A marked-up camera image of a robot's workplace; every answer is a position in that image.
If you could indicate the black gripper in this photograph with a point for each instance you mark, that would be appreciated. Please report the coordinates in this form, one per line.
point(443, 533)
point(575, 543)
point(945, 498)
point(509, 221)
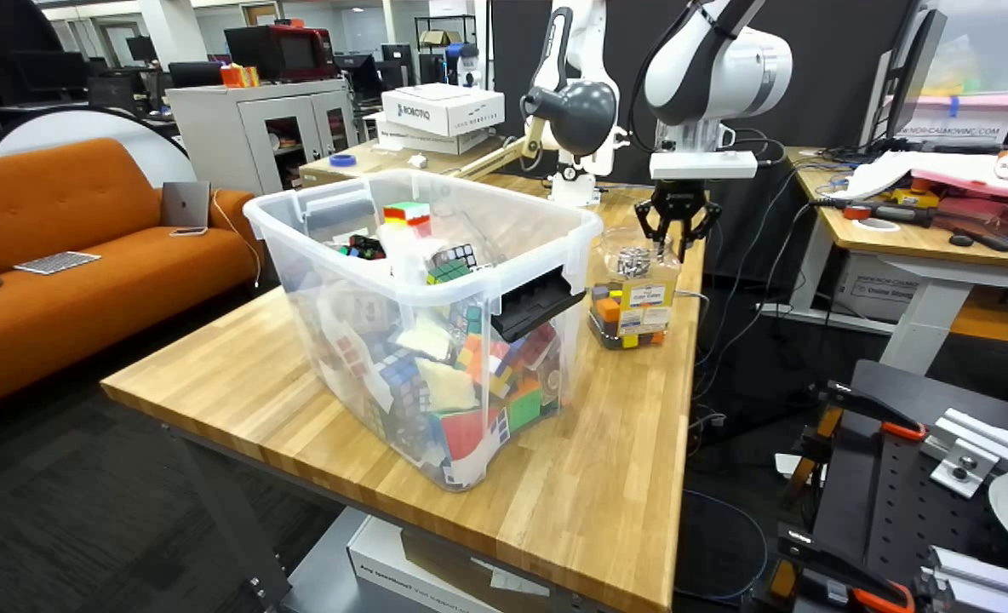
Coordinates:
point(678, 199)

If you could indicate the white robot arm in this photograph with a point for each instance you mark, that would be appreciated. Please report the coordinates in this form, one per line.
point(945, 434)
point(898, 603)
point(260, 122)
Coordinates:
point(745, 64)

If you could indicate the black perforated board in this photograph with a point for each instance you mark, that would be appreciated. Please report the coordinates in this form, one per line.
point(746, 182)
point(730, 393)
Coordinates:
point(881, 487)

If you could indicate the flat gray pad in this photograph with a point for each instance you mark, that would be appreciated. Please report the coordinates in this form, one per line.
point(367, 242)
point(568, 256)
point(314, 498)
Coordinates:
point(61, 264)

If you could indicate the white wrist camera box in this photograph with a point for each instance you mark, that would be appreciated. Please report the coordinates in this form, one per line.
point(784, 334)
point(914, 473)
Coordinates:
point(704, 165)

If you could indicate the orange small container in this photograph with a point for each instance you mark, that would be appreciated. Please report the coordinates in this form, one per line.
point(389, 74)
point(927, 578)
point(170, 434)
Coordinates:
point(240, 75)

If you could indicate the green white puzzle cube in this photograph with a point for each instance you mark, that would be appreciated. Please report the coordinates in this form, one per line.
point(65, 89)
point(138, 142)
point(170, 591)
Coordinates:
point(455, 264)

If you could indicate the gray desk lamp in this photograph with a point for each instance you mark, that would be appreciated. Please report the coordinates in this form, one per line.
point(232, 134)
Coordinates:
point(576, 113)

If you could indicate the large clear plastic bin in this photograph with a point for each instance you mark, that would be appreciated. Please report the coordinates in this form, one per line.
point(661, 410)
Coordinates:
point(413, 342)

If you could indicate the white cabinet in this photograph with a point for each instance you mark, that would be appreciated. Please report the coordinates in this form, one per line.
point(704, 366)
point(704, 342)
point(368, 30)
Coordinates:
point(254, 132)

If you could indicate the red and black tool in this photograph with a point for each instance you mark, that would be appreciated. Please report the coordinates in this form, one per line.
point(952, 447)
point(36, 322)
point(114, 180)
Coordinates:
point(924, 216)

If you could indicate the aluminium extrusion bracket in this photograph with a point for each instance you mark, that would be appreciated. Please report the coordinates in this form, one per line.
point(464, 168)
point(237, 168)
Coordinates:
point(976, 447)

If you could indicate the small black white puzzle cube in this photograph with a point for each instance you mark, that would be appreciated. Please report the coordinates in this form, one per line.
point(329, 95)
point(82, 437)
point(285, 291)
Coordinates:
point(630, 264)

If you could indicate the orange sofa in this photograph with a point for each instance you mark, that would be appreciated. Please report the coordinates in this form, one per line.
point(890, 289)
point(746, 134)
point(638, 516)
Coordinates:
point(62, 294)

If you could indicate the multicoloured puzzle cube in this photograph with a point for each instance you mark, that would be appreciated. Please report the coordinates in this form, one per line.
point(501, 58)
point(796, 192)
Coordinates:
point(407, 216)

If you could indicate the flat white box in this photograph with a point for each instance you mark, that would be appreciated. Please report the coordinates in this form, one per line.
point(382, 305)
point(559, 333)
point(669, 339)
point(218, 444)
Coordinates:
point(430, 146)

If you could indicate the blue disc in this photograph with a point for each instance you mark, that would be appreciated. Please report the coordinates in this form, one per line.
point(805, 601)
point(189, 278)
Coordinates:
point(343, 160)

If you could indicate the pink folder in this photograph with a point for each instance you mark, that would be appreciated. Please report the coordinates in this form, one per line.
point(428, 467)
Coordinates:
point(982, 189)

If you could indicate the clear jar with coloured cubes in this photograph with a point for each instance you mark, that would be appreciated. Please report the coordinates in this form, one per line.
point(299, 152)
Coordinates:
point(643, 311)

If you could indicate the wooden desk with white legs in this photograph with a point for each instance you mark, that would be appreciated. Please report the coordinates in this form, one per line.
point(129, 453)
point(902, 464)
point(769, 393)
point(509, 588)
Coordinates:
point(924, 242)

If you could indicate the white box under table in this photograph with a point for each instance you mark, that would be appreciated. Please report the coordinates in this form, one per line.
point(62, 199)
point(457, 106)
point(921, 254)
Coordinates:
point(439, 574)

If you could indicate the white round chair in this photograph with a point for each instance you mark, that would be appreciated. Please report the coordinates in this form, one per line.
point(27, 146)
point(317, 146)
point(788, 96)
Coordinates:
point(82, 132)

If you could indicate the white papers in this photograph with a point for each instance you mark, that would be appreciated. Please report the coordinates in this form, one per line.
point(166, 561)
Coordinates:
point(873, 180)

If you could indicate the white cardboard box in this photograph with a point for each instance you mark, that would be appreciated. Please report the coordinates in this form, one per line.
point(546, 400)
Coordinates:
point(441, 106)

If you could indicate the black appliance box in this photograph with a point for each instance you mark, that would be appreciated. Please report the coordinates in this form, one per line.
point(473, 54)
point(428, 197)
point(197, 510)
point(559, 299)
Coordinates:
point(285, 54)

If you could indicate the black computer monitor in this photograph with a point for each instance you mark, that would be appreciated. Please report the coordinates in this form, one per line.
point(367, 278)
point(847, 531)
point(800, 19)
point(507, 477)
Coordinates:
point(909, 80)

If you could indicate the gray laptop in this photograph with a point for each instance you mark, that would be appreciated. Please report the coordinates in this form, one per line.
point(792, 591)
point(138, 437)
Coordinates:
point(184, 205)

